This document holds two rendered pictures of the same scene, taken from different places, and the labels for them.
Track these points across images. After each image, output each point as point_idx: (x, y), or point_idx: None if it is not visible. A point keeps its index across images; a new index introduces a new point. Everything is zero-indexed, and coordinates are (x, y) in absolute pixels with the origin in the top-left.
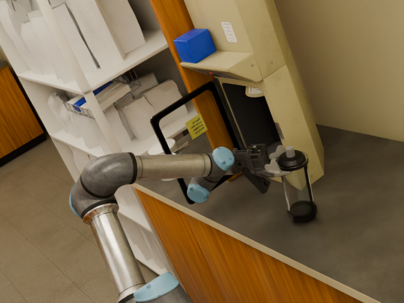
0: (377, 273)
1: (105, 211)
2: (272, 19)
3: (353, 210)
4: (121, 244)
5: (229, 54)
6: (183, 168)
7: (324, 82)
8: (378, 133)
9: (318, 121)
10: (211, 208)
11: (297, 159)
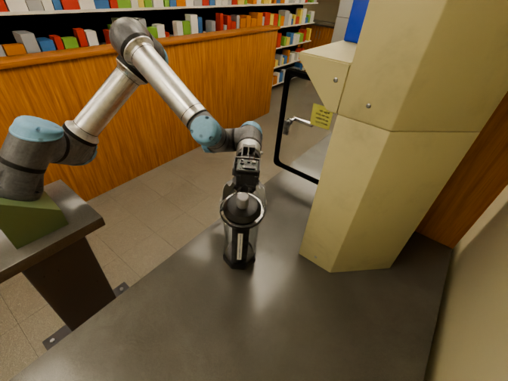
0: (94, 353)
1: (119, 68)
2: (451, 39)
3: (242, 314)
4: (100, 96)
5: None
6: (163, 96)
7: (501, 236)
8: (445, 343)
9: (460, 258)
10: (281, 182)
11: (231, 212)
